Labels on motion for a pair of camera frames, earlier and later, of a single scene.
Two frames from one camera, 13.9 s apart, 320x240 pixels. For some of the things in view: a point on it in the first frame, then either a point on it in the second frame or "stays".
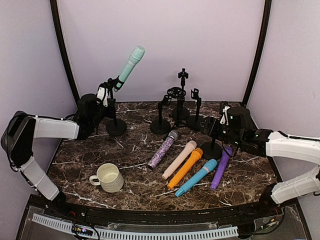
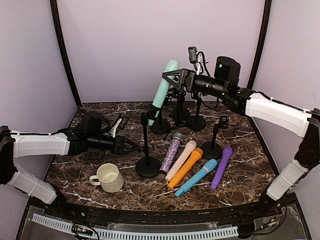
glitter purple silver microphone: [172, 135] -> [171, 153]
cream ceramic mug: [109, 177] stays
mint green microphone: [136, 54] -> [169, 65]
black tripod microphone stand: [178, 93] stays
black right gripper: [212, 132] -> [183, 73]
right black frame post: [268, 9] stays
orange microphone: [196, 155] stays
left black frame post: [64, 49] stays
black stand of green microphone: [115, 127] -> [149, 167]
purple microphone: [227, 153] stays
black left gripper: [111, 113] -> [120, 144]
